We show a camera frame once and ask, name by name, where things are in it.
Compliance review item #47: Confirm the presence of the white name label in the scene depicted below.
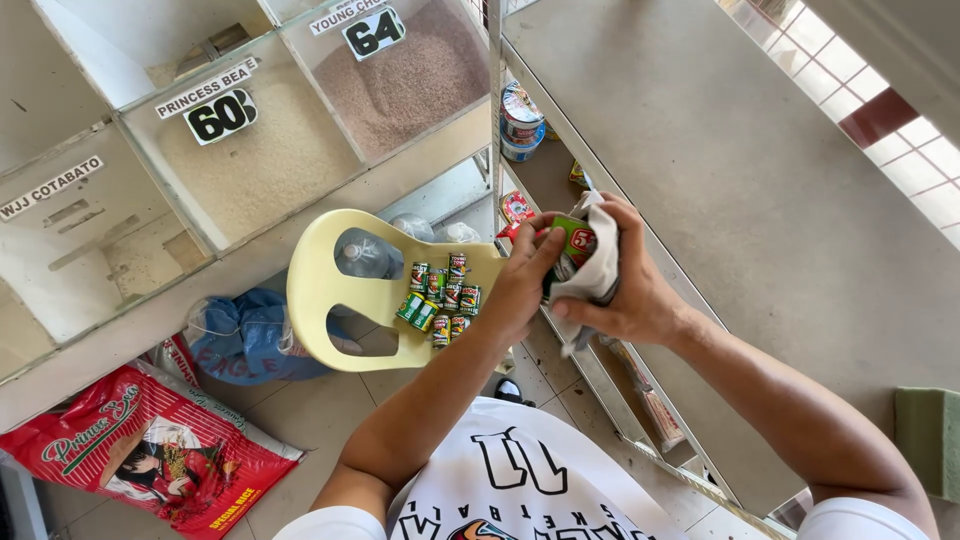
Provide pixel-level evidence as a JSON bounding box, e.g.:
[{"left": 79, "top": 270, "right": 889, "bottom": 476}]
[
  {"left": 0, "top": 155, "right": 105, "bottom": 223},
  {"left": 155, "top": 57, "right": 258, "bottom": 120},
  {"left": 309, "top": 0, "right": 391, "bottom": 36}
]

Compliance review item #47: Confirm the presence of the yellow plastic chair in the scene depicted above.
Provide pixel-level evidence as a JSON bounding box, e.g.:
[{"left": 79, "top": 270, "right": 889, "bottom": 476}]
[{"left": 286, "top": 208, "right": 519, "bottom": 374}]

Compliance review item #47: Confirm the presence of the green sponge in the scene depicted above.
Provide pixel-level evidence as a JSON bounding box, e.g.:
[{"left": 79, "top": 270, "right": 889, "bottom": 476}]
[{"left": 894, "top": 387, "right": 960, "bottom": 504}]

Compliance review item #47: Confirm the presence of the person's black sandal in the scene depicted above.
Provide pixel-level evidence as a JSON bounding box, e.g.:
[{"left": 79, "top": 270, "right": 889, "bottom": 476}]
[{"left": 495, "top": 377, "right": 536, "bottom": 408}]

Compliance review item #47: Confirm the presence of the white and red sack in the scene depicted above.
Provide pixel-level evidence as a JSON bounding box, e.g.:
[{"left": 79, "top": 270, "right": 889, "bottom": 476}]
[{"left": 150, "top": 333, "right": 200, "bottom": 387}]

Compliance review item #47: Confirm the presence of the person's right hand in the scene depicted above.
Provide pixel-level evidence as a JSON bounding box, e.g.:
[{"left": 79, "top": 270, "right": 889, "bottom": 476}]
[{"left": 551, "top": 192, "right": 693, "bottom": 348}]

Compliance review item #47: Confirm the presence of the blue tin can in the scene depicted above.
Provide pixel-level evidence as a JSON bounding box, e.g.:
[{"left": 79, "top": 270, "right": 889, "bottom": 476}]
[{"left": 500, "top": 123, "right": 546, "bottom": 163}]

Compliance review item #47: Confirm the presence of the green tin can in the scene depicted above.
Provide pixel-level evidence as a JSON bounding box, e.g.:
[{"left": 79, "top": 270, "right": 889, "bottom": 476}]
[{"left": 541, "top": 215, "right": 599, "bottom": 301}]

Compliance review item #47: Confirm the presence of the glass rice bin display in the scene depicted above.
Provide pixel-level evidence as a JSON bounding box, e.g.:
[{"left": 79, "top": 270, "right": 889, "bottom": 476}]
[{"left": 0, "top": 0, "right": 496, "bottom": 436}]

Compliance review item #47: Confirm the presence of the blue woven sack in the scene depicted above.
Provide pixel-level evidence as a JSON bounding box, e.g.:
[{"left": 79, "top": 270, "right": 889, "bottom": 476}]
[{"left": 183, "top": 288, "right": 365, "bottom": 387}]

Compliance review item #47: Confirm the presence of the white cleaning cloth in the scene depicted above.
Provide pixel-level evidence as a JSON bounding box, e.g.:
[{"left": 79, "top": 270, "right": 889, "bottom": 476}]
[{"left": 541, "top": 189, "right": 622, "bottom": 357}]

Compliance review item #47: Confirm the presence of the black number card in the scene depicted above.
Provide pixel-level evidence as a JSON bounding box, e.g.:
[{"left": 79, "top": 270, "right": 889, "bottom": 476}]
[
  {"left": 183, "top": 88, "right": 258, "bottom": 146},
  {"left": 342, "top": 6, "right": 407, "bottom": 61}
]

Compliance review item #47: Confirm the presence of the person's white printed shirt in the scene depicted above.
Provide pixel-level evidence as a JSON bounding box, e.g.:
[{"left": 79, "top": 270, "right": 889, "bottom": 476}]
[{"left": 273, "top": 397, "right": 931, "bottom": 540}]

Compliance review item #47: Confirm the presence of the group of small tin cans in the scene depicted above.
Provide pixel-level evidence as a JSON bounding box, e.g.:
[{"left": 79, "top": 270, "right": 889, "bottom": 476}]
[{"left": 395, "top": 252, "right": 483, "bottom": 350}]

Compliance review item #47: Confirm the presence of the metal shelf rack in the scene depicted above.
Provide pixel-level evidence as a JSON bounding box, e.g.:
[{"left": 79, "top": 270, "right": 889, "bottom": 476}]
[{"left": 487, "top": 0, "right": 960, "bottom": 540}]

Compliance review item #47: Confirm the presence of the red snack packet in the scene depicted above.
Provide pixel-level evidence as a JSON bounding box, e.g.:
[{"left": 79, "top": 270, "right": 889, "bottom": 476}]
[{"left": 500, "top": 189, "right": 536, "bottom": 226}]

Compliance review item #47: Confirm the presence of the person's left hand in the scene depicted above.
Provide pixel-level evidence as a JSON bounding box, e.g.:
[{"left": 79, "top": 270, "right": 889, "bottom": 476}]
[{"left": 472, "top": 219, "right": 569, "bottom": 348}]

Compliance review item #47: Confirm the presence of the red printed rice sack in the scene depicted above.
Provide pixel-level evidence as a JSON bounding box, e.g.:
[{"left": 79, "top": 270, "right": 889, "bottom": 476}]
[{"left": 0, "top": 365, "right": 306, "bottom": 540}]

